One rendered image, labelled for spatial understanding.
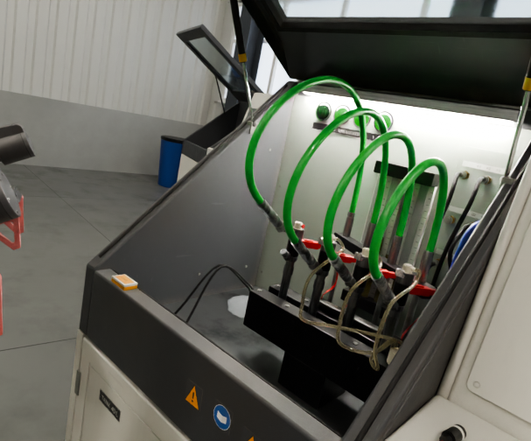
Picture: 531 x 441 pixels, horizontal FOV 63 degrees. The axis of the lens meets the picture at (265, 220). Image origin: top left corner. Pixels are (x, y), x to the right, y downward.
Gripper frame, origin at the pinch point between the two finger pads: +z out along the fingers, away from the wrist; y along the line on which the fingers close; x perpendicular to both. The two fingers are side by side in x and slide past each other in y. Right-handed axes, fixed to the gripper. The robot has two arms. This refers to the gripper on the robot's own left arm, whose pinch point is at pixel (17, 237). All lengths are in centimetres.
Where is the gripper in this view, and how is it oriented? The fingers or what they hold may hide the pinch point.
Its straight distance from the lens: 103.0
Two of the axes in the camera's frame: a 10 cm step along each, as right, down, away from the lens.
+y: -4.1, -2.9, 8.6
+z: 2.2, 8.9, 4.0
